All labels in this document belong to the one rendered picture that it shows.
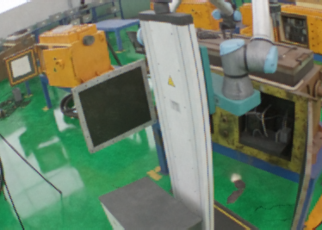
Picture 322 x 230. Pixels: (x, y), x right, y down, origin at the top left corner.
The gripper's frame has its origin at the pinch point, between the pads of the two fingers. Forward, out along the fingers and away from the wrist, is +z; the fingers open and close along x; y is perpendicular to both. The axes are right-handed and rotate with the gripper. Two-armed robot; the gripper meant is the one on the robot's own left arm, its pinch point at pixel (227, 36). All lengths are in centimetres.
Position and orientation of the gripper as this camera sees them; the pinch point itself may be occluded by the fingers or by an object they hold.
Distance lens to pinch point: 245.5
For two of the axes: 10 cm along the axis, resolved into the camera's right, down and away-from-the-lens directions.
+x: -9.7, 2.4, -1.0
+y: -2.4, -6.9, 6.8
